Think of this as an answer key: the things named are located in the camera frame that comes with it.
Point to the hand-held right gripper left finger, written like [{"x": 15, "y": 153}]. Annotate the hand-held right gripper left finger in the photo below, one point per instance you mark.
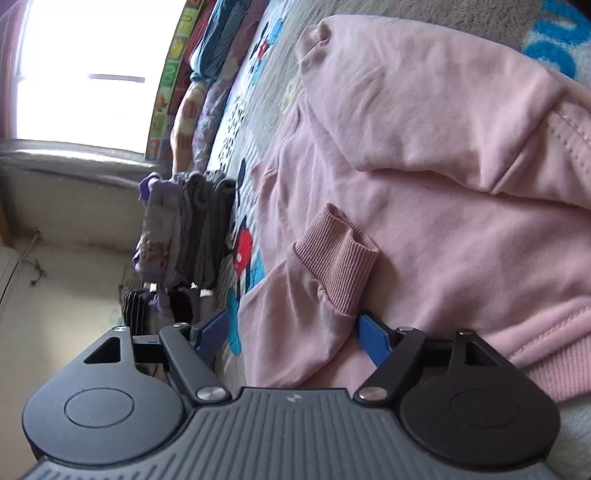
[{"x": 212, "y": 337}]

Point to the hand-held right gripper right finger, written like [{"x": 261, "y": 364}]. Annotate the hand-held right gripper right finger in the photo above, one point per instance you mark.
[{"x": 375, "y": 339}]

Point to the pink sweatshirt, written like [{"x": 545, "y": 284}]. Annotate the pink sweatshirt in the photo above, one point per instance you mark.
[{"x": 415, "y": 184}]

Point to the folded clothes stack striped top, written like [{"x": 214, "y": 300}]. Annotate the folded clothes stack striped top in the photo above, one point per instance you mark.
[{"x": 152, "y": 309}]

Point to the folded clothes stack purple top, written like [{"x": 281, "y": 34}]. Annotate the folded clothes stack purple top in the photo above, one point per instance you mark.
[{"x": 184, "y": 230}]

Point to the yellow printed pillow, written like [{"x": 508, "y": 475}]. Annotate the yellow printed pillow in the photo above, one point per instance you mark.
[{"x": 184, "y": 129}]

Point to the white lace curtain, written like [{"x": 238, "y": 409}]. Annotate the white lace curtain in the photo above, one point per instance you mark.
[{"x": 78, "y": 161}]

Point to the purple printed pillow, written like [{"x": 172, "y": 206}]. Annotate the purple printed pillow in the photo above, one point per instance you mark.
[{"x": 214, "y": 115}]

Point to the cartoon mouse printed blanket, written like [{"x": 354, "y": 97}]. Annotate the cartoon mouse printed blanket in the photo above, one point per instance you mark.
[{"x": 258, "y": 92}]

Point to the colourful alphabet headboard mat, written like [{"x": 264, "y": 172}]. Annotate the colourful alphabet headboard mat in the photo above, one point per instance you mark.
[{"x": 171, "y": 78}]

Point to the bright window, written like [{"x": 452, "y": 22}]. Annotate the bright window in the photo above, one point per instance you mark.
[{"x": 92, "y": 69}]

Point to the blue folded pillow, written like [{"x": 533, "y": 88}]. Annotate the blue folded pillow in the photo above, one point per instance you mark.
[{"x": 219, "y": 41}]

